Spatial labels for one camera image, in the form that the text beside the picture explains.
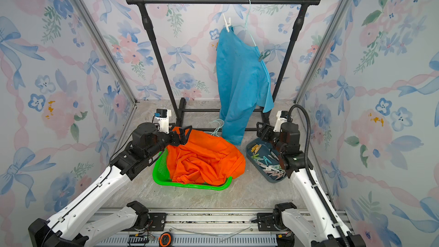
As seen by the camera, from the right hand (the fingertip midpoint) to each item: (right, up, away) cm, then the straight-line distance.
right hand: (264, 125), depth 77 cm
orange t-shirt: (-29, -17, +11) cm, 36 cm away
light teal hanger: (-20, 0, +20) cm, 28 cm away
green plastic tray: (-49, -24, +6) cm, 55 cm away
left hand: (-35, 0, -5) cm, 36 cm away
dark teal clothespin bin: (+4, -17, +16) cm, 23 cm away
